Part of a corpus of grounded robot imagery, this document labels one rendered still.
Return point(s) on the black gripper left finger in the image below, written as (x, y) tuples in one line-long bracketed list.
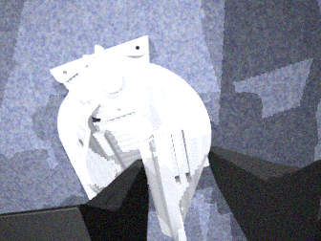
[(118, 213)]

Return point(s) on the white curved plate with holes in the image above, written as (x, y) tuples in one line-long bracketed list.
[(67, 73)]

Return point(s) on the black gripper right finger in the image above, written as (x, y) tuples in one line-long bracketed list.
[(270, 201)]

